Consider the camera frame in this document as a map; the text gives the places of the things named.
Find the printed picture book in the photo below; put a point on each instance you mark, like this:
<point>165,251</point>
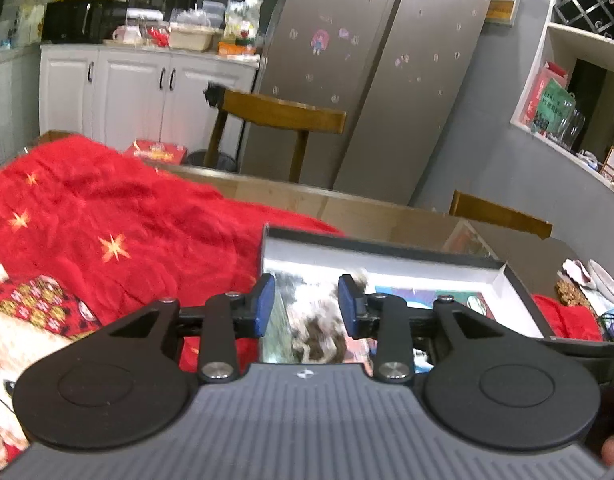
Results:
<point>422,300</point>

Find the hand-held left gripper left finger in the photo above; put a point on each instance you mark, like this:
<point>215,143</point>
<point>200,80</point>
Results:
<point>264,310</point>

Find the silver refrigerator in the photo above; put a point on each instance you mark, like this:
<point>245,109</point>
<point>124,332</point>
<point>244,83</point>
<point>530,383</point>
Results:
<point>377,75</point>

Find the orange box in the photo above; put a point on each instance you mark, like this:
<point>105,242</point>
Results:
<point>237,50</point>

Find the clear plastic food bag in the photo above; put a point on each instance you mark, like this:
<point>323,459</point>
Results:
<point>242,17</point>

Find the white kitchen cabinet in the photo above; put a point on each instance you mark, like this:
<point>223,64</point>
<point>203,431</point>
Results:
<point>137,90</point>

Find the black waste bin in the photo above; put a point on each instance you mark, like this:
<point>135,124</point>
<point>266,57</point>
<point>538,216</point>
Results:
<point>214,160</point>

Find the black microwave oven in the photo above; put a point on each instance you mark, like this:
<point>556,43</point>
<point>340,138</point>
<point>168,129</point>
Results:
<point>82,20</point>

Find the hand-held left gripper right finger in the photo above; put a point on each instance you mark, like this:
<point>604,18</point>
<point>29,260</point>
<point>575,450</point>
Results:
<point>347,310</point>

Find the shallow black cardboard box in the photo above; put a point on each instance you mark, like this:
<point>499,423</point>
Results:
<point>387,270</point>

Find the wooden chair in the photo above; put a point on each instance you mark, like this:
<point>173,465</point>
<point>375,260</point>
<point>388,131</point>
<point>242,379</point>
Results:
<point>497,215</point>
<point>282,115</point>

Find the yellow wall frame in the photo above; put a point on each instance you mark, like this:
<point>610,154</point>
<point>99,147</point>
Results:
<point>503,10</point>

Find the small black object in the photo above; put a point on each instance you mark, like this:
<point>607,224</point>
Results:
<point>213,96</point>

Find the red gift box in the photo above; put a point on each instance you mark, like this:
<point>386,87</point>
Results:
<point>154,150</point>

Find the green and red paper bags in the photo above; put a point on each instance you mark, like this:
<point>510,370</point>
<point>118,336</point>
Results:
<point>549,100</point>

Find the brown fluffy hair claw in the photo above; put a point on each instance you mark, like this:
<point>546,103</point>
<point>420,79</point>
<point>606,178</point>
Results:
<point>314,340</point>

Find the small picture frame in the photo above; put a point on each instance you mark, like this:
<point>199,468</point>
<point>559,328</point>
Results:
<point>612,162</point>

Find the beige plastic basin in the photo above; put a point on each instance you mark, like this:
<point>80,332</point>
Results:
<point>189,37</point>

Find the white cup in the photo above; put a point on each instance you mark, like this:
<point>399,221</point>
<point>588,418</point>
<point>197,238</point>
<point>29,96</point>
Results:
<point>121,34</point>

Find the white wall shelf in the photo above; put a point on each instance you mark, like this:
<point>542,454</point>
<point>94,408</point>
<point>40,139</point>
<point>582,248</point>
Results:
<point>557,40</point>

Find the black white-trimmed scrunchie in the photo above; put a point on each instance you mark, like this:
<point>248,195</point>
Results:
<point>612,322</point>

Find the clear drinking glasses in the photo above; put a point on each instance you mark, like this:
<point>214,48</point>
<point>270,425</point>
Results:
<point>569,127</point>

